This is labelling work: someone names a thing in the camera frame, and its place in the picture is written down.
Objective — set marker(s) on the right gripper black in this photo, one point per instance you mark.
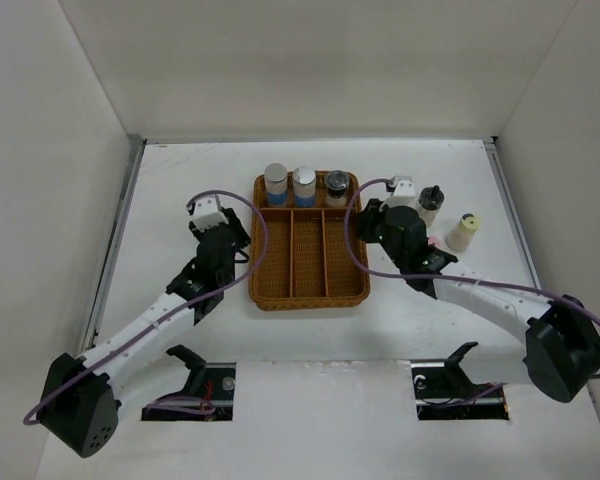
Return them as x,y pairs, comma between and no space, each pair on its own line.
367,219

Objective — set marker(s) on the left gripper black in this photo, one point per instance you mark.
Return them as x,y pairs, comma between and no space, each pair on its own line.
242,240

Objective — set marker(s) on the dark-lid spice grinder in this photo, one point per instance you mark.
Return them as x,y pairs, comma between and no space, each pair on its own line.
337,185

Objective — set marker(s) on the black-cap bottle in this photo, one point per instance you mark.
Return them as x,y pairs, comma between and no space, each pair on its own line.
429,204

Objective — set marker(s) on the silver-lid jar blue label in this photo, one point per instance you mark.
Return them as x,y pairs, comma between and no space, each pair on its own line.
276,185
304,187

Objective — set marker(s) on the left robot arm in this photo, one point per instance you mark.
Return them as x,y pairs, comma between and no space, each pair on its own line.
84,397

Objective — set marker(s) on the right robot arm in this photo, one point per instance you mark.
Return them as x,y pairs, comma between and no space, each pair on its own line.
562,345

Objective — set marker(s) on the pink-cap bottle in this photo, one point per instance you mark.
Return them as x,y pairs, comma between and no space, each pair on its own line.
434,241

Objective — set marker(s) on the brown wicker divided tray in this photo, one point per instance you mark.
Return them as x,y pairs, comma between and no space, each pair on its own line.
307,262

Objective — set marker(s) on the yellow-cap bottle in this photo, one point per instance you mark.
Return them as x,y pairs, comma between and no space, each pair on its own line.
460,237

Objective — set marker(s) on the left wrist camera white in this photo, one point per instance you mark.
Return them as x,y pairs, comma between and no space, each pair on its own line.
206,213

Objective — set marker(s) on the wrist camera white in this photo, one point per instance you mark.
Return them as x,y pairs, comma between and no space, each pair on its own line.
401,191
206,213

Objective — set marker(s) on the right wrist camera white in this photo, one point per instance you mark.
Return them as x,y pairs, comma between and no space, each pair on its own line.
401,191

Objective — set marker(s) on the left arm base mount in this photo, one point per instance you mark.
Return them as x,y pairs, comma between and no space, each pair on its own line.
207,393

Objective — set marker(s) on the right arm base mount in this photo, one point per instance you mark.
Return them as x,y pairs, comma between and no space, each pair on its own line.
444,392

